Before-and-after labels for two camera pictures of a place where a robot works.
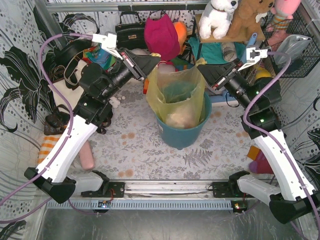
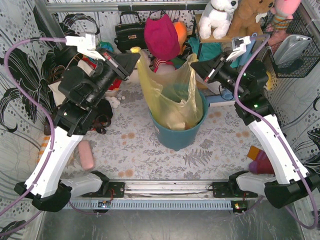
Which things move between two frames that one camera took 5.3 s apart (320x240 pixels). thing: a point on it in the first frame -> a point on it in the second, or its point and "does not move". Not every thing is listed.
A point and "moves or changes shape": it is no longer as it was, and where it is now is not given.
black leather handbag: (130, 36) does not move
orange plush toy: (182, 32) does not move
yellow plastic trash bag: (177, 97) moves or changes shape
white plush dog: (217, 18) does not move
